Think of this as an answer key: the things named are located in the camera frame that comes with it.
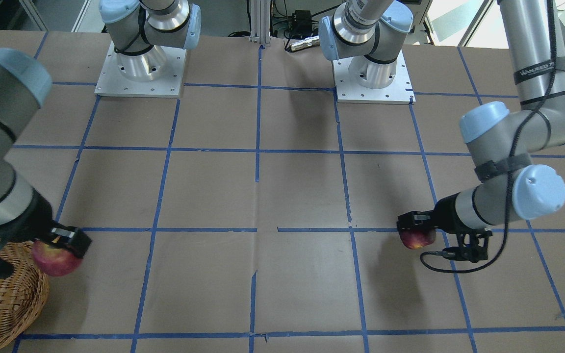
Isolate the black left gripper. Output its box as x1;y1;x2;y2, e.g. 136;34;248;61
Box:
397;194;464;234

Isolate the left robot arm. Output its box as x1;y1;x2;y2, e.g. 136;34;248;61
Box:
319;0;565;234

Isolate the dark red apple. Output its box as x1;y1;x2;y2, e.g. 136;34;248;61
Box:
398;228;437;250

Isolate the woven wicker basket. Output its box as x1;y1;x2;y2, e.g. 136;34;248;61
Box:
0;241;50;349

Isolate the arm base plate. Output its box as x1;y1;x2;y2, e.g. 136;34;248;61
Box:
333;51;416;104
95;44;188;99

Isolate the red yellow striped apple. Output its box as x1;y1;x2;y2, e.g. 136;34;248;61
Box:
31;241;83;277

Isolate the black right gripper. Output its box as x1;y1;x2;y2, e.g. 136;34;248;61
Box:
0;190;92;259

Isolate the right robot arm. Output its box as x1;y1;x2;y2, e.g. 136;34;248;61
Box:
0;0;202;258

